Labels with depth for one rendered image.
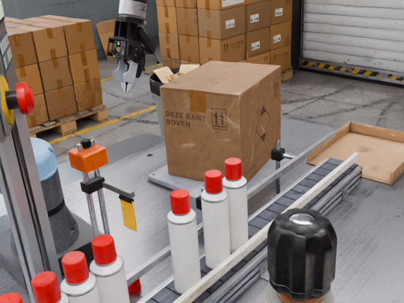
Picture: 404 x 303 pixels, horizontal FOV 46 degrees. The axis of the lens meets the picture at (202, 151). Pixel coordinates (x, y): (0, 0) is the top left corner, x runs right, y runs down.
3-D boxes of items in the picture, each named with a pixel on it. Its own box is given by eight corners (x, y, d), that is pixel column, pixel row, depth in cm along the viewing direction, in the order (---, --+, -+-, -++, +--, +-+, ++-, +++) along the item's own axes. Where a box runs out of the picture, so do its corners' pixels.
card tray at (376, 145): (391, 185, 132) (392, 172, 130) (306, 163, 147) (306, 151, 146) (426, 147, 152) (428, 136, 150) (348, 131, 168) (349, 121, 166)
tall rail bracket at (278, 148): (293, 204, 126) (294, 146, 119) (270, 196, 130) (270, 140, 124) (299, 199, 128) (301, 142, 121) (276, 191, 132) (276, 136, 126)
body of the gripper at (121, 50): (105, 58, 135) (109, 14, 133) (123, 60, 143) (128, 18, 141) (127, 61, 132) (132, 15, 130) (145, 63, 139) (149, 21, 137)
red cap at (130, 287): (121, 287, 100) (119, 275, 98) (136, 280, 102) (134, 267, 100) (130, 296, 97) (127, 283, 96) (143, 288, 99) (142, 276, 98)
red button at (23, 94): (0, 89, 54) (29, 85, 54) (4, 80, 57) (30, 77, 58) (8, 121, 55) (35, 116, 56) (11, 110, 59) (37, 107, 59)
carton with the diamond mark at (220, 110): (241, 189, 131) (238, 94, 120) (168, 174, 142) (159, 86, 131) (281, 147, 154) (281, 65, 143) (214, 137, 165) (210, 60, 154)
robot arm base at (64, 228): (29, 269, 100) (18, 229, 96) (-1, 240, 110) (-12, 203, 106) (91, 237, 109) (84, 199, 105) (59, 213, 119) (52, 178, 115)
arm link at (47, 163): (30, 222, 98) (15, 163, 92) (-8, 205, 105) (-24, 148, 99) (76, 196, 106) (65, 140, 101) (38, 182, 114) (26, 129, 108)
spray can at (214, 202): (220, 275, 94) (215, 182, 85) (200, 265, 97) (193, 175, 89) (236, 261, 97) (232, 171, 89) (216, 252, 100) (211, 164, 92)
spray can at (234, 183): (238, 258, 98) (235, 169, 90) (219, 249, 101) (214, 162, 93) (253, 246, 102) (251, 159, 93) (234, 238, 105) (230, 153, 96)
